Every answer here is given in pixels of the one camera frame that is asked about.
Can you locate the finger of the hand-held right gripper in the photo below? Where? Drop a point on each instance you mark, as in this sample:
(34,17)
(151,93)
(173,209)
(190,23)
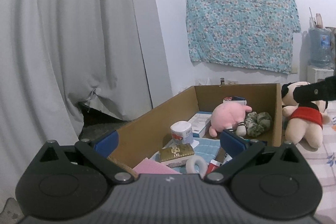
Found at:
(305,92)

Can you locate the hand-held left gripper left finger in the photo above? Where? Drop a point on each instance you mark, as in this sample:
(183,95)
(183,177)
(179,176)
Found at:
(107,142)

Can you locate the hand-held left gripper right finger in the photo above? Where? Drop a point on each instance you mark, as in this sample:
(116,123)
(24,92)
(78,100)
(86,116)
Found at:
(232,142)

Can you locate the pink plush toy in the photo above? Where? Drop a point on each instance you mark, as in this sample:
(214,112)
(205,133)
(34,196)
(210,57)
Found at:
(225,116)

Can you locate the light blue checked towel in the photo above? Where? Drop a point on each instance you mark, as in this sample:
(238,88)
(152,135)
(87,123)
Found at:
(204,146)

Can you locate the red white tube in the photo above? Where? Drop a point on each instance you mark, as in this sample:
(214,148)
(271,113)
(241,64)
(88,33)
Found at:
(213,166)

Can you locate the green fabric scrunchie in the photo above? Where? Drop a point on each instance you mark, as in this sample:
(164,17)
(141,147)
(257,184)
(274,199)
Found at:
(258,123)

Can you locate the beige plush doll red dress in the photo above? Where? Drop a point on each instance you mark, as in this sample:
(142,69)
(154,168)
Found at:
(304,129)

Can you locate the blue white carton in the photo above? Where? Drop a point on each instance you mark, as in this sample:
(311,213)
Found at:
(200,121)

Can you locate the brown cardboard box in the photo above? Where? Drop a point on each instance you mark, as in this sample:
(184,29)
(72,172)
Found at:
(147,124)

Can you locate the white tape roll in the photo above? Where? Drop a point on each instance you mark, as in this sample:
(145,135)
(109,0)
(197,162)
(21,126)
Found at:
(191,165)

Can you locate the pink cloth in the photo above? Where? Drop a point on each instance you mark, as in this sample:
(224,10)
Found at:
(152,167)

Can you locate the toilet paper roll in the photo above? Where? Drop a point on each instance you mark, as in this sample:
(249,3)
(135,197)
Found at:
(181,133)

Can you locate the gold embossed box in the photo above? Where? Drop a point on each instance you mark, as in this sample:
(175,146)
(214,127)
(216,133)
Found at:
(176,152)

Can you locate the white water dispenser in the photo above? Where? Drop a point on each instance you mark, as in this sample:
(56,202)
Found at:
(319,74)

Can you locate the small red white box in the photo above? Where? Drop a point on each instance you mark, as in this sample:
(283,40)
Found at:
(235,101)

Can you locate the blue water jug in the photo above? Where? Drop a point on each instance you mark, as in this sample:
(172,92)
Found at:
(321,48)

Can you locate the small dark jar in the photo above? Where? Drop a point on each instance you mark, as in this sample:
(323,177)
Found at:
(222,81)

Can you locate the small white bottle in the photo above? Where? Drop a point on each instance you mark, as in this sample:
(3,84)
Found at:
(319,20)

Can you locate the teal floral cloth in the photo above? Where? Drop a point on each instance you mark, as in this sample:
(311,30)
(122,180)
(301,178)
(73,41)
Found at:
(241,19)

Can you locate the white curtain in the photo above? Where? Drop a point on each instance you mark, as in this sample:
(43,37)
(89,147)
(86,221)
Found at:
(65,29)

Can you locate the white wall socket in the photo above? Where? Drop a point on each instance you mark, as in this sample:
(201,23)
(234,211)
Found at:
(294,70)

